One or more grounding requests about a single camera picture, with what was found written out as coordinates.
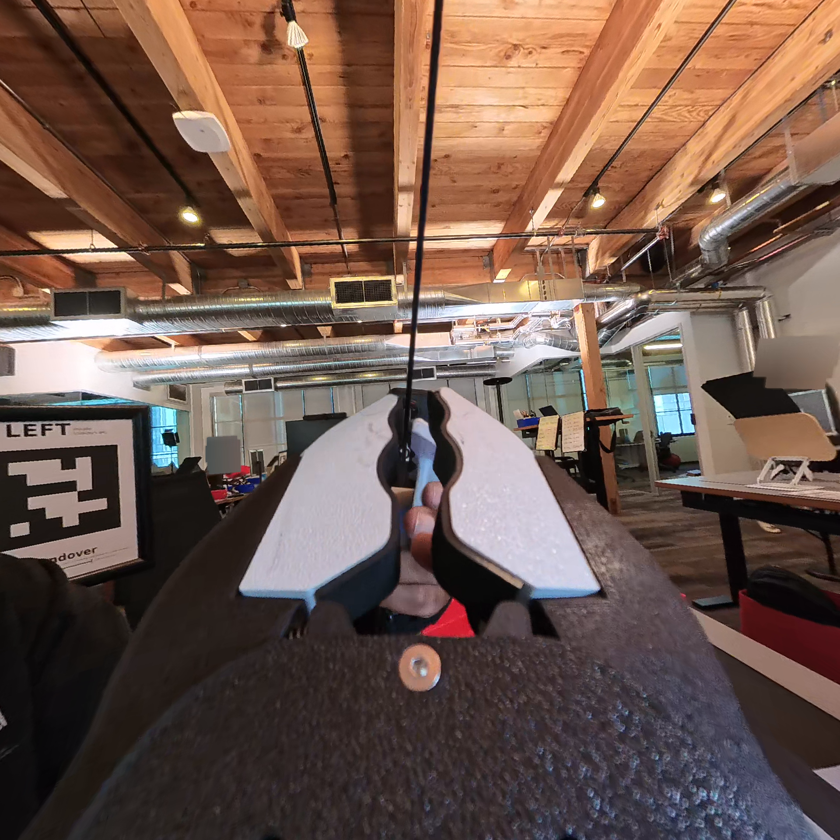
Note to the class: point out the wooden pillar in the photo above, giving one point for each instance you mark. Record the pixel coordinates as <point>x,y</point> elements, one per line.
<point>597,407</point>

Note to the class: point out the black bag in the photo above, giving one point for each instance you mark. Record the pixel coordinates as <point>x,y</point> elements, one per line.
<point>787,594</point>

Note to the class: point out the black floor lamp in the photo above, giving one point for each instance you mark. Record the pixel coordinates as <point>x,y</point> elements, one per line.
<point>499,382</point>

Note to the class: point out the dark plate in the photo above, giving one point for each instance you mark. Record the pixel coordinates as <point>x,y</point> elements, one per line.
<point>423,197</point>

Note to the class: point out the black standing desk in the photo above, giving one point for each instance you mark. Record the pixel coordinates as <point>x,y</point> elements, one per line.
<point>604,453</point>

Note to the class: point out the wooden top desk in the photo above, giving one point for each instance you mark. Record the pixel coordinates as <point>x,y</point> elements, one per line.
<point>722,489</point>

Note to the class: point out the red fabric bin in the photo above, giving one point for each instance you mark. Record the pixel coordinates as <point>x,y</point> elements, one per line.
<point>787,649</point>

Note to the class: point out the silver round air duct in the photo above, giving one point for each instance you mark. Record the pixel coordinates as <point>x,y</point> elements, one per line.
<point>229,308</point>
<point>262,354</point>

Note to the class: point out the large black screen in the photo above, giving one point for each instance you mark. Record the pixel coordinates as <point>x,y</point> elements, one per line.
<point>308,436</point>

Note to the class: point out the white flip chart board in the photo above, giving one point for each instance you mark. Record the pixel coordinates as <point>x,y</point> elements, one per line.
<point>547,433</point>
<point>572,432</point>

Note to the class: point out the black-sleeved operator arm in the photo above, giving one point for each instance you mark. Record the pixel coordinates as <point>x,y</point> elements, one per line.
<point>52,656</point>

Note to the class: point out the black and beige panel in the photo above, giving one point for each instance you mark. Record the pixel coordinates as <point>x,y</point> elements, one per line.
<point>781,426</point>

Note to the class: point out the white ceiling access point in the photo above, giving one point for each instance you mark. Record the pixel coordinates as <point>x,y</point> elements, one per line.
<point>200,130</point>

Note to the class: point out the red plastic tray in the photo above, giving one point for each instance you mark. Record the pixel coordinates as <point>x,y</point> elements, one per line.
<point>453,623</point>

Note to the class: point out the black and white stand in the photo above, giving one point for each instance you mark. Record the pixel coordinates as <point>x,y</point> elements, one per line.
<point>784,471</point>

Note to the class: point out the black board panel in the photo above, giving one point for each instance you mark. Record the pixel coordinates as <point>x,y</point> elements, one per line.
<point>177,525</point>

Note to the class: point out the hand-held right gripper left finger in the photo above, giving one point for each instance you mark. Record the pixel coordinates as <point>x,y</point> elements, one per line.
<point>321,518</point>

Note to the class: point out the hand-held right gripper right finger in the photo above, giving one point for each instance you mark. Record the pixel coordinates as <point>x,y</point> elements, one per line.
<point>518,518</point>

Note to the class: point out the silver rectangular air duct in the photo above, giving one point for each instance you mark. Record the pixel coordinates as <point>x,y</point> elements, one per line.
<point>814,151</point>

